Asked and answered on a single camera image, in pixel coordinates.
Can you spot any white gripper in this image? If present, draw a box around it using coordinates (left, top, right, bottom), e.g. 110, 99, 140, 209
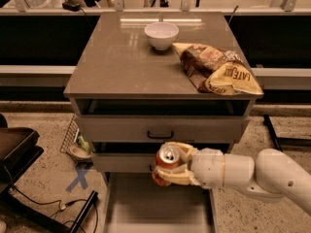
153, 142, 225, 189

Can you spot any red coke can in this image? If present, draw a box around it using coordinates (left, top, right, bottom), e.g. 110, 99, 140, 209
152, 144, 181, 186

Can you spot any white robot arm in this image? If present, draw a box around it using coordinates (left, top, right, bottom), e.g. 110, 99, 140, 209
153, 142, 311, 214

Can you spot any open bottom drawer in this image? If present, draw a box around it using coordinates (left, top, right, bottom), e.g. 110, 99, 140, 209
104, 173, 218, 233

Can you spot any grey drawer cabinet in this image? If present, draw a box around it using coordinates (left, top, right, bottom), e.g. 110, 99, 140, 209
64, 12, 257, 233

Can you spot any black metal stand leg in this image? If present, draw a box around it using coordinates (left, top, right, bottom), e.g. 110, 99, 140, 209
263, 115, 311, 151

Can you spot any brown yellow chip bag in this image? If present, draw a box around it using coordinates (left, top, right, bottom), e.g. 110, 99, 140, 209
173, 43, 263, 95

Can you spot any small bowl on floor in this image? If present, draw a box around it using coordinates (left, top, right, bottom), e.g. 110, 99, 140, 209
69, 146, 91, 163

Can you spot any blue tape cross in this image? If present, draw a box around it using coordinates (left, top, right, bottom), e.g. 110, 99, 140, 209
66, 163, 92, 192

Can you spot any white ceramic bowl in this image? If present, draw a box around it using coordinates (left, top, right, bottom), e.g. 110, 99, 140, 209
144, 21, 179, 50

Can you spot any black power adapter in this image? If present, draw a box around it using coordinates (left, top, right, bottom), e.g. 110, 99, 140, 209
62, 1, 81, 12

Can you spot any middle drawer with black handle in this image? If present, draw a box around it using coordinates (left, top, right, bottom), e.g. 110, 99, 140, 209
91, 153, 156, 173

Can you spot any drawer with black handle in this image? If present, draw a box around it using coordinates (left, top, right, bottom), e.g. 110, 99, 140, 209
91, 153, 156, 173
76, 116, 249, 143

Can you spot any top drawer with black handle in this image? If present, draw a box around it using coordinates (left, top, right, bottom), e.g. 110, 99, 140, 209
76, 116, 249, 143

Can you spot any wire basket on floor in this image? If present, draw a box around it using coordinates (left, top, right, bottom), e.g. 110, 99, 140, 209
60, 117, 79, 153

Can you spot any black cable on floor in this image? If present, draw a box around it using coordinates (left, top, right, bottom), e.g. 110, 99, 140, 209
2, 165, 99, 233

